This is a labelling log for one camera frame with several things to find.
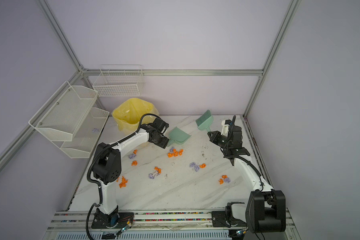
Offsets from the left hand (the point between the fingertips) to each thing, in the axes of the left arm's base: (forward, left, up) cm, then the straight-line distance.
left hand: (161, 142), depth 94 cm
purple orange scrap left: (-11, +17, -7) cm, 21 cm away
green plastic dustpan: (+11, -11, -8) cm, 18 cm away
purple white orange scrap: (-16, +1, -8) cm, 18 cm away
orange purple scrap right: (-21, -40, -8) cm, 46 cm away
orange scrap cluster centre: (-3, -9, -7) cm, 12 cm away
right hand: (-3, -28, +14) cm, 31 cm away
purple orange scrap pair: (-14, -23, -6) cm, 28 cm away
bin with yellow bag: (+17, +23, +9) cm, 30 cm away
